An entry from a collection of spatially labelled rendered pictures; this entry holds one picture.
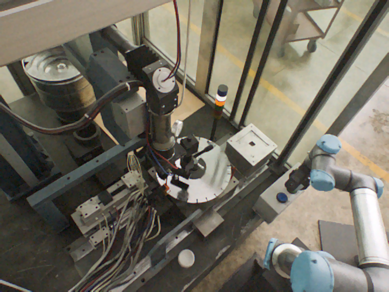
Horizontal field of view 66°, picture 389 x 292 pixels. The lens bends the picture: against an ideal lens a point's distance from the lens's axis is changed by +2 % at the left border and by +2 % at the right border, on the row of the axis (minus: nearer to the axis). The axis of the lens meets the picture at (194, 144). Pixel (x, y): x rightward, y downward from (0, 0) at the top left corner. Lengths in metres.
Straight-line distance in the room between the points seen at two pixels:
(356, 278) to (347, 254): 1.61
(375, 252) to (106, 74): 0.84
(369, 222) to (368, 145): 2.08
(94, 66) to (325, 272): 0.77
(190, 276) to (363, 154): 2.05
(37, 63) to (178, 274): 1.15
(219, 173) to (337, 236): 1.36
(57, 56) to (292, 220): 1.86
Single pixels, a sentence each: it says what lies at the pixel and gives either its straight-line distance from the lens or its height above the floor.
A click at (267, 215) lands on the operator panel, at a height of 0.81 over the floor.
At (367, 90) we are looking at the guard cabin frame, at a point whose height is 1.41.
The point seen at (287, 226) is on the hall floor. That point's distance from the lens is 2.35.
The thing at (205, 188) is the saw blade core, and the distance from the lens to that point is 1.26.
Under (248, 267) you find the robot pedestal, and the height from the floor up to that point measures 0.01.
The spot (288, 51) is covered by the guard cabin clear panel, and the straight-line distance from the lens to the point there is 1.27.
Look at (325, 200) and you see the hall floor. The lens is 2.56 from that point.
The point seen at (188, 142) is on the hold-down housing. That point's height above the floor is 1.25.
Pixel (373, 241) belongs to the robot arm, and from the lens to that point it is 0.97.
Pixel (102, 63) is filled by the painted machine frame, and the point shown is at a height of 1.52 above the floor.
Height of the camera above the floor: 2.08
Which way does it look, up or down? 56 degrees down
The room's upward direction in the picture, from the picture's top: 8 degrees clockwise
